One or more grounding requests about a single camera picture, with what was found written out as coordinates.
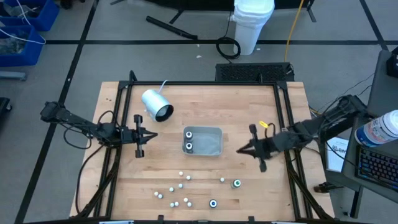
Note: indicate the gray computer desk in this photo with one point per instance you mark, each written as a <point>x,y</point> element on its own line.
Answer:
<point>348,180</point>

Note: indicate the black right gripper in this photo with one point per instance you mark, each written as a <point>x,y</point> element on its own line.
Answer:
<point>270,146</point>

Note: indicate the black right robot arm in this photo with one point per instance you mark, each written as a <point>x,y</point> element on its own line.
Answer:
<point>335,118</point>

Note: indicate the green food coloring bottle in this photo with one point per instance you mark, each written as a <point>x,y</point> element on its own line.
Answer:
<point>236,183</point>

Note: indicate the white wipes canister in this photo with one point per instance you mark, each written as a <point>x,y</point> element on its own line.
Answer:
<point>381,129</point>

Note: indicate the blue food coloring bottle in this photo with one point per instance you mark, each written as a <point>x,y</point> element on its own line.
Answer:
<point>213,203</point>

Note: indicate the black perforated case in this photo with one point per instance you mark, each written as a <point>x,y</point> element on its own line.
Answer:
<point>253,73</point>

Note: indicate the computer keyboard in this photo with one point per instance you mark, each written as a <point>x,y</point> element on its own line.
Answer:
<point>377,168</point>

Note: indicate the black bar clamp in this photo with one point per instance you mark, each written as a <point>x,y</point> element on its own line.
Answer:
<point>326,187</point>

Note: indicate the yellow tag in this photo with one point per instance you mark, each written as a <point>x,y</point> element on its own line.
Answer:
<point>263,124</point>

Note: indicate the gray bar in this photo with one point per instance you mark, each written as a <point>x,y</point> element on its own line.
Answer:
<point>12,75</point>

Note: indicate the white spot lamp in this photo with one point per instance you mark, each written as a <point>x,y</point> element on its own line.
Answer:
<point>152,102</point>

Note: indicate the blue storage bin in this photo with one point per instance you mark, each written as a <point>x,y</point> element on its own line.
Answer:
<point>46,15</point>
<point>28,53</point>

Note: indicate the black rod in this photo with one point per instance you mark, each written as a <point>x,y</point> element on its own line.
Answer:
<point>171,28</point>

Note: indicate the white trash can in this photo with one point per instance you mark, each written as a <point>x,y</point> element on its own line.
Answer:
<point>252,28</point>

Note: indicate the black frame clamp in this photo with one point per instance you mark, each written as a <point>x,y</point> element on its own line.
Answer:
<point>160,217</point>
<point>251,217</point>

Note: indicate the black metal table frame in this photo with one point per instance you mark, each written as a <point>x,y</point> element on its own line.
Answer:
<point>202,83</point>

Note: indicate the black food coloring bottle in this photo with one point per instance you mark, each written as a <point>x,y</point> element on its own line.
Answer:
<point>188,146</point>

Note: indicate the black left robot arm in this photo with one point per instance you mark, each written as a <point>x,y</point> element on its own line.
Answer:
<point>77,121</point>

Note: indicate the purple food coloring bottle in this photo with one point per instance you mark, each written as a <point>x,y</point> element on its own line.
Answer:
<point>188,134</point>

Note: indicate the white paper sheet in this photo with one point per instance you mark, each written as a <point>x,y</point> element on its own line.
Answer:
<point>337,155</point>

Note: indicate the gray plastic bin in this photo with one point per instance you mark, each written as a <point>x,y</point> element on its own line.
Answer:
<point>208,143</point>

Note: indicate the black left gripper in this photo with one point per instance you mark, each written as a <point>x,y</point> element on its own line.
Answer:
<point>129,136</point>

